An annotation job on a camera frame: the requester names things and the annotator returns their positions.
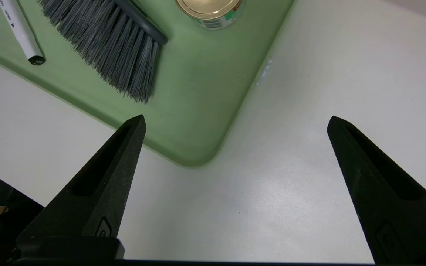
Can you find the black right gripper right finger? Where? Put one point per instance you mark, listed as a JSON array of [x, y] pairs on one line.
[[394, 207]]

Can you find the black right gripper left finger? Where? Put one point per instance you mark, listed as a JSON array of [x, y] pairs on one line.
[[98, 195]]

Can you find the gold lid tin can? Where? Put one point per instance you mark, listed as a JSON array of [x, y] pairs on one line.
[[209, 11]]

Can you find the light green plastic tray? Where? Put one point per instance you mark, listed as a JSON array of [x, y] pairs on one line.
[[198, 92]]

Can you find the white marker pen black caps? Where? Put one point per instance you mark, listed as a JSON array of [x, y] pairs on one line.
[[22, 33]]

